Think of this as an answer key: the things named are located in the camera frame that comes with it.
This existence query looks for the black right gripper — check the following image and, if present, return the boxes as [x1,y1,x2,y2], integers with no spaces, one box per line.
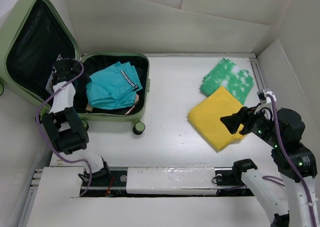
[219,101,283,147]

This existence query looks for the yellow cloth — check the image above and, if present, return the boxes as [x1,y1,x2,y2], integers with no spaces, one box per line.
[187,86,245,152]

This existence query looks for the beige cream tube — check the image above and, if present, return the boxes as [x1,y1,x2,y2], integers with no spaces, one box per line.
[85,105,93,114]

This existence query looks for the green hard-shell suitcase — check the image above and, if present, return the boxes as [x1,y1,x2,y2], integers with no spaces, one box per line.
[0,0,150,135]

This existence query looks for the teal shorts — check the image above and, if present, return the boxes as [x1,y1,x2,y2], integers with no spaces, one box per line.
[86,61,143,110]

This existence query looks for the green white tie-dye cloth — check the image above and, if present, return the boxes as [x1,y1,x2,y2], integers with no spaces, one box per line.
[200,58,254,104]

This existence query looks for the rose gold lipstick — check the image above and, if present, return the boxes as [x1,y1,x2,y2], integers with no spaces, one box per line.
[124,100,140,116]

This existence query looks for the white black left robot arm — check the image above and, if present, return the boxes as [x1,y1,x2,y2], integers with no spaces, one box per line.
[41,58,112,186]

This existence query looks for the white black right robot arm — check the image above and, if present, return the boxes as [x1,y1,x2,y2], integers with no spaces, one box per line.
[220,106,320,227]

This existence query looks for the sticker sheet in lid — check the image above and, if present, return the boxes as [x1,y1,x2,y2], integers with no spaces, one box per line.
[45,65,56,95]

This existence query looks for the white foam block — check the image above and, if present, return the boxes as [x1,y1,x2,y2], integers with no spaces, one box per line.
[126,166,217,196]

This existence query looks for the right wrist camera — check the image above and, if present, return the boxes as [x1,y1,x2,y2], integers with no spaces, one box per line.
[257,89,277,105]

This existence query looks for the aluminium side rail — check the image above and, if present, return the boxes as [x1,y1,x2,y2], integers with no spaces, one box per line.
[249,58,265,90]

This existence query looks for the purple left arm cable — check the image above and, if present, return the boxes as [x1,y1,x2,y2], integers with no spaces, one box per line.
[35,59,94,197]

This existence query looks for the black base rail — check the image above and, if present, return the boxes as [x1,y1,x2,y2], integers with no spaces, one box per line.
[80,166,253,198]

